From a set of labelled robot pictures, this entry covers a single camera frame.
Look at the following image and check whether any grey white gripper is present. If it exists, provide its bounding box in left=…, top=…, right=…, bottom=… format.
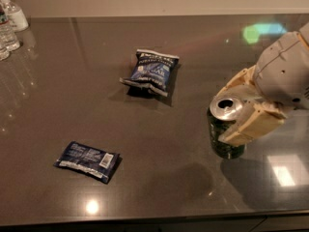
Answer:
left=215, top=23, right=309, bottom=147

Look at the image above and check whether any green soda can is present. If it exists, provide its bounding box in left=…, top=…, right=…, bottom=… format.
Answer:
left=207, top=96, right=245, bottom=160

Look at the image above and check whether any blue chip bag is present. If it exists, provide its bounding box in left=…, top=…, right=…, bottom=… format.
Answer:
left=120, top=49, right=180, bottom=97

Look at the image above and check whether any flat dark blue packet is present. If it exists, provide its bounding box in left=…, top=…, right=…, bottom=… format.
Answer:
left=54, top=141, right=120, bottom=184

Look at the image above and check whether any white hand sanitizer bottle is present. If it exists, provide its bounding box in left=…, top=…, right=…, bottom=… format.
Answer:
left=0, top=0, right=29, bottom=32

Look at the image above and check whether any clear water bottle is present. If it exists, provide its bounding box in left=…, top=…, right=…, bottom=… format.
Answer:
left=0, top=5, right=20, bottom=51

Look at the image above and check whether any clear bottle at edge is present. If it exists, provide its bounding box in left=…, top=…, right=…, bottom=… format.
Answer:
left=0, top=41, right=10, bottom=61

